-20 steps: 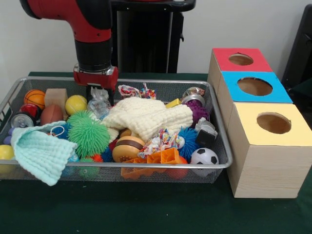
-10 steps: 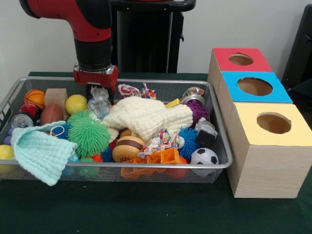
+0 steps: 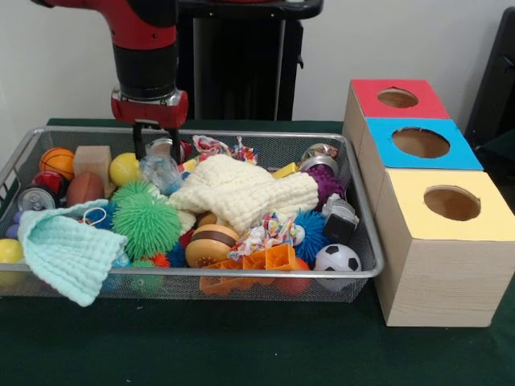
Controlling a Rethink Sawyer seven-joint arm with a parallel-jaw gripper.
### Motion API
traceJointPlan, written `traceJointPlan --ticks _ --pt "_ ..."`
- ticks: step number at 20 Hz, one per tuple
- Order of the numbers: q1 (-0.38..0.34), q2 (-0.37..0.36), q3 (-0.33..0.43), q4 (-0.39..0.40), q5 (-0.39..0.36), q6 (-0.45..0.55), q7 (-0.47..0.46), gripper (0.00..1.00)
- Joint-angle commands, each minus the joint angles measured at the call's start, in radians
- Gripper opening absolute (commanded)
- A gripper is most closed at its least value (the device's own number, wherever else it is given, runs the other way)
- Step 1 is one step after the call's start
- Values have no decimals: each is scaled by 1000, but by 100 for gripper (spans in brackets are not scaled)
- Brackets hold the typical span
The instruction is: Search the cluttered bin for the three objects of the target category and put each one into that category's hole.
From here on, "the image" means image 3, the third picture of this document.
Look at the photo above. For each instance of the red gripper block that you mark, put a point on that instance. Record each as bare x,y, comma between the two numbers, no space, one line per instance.
149,111

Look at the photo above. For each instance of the small silver tin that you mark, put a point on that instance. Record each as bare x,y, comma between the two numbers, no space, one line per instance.
158,145

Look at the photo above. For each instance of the yellow ball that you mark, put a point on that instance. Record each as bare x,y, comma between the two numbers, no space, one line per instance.
122,170

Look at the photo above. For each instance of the cream yellow cloth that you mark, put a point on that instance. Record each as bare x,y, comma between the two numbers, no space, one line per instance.
245,193

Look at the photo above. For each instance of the mint green cloth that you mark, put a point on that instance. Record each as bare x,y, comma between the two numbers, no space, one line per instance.
68,257

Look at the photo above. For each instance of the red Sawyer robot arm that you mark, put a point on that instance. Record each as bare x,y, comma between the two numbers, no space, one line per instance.
145,48

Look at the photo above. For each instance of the clear shallow bin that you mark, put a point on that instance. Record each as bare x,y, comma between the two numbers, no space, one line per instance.
322,145

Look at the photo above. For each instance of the wooden box with three holes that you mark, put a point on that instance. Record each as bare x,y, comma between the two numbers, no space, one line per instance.
434,281

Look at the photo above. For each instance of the pale wooden block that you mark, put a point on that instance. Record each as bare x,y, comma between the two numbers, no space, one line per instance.
92,161

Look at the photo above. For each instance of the colourful dotted cloth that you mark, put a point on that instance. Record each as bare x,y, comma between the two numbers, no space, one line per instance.
225,149

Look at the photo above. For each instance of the small green spiky ball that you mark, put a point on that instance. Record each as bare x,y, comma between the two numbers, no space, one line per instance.
146,223

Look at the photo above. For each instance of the small orange basketball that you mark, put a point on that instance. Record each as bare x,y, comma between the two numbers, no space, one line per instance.
57,163

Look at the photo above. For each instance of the toy burger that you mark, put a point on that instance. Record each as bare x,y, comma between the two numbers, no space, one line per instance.
211,247

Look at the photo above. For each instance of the colourful dotted packet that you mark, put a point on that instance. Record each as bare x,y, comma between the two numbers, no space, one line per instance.
265,233

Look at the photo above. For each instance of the orange plastic toy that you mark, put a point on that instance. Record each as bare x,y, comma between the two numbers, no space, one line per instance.
257,265

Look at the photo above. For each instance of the black and white soccer ball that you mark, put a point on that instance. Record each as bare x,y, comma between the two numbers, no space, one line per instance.
338,259

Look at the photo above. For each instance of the dark green table cloth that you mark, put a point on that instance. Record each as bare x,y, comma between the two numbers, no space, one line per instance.
241,346

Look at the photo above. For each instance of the black stand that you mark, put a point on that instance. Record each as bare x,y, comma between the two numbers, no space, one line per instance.
499,96

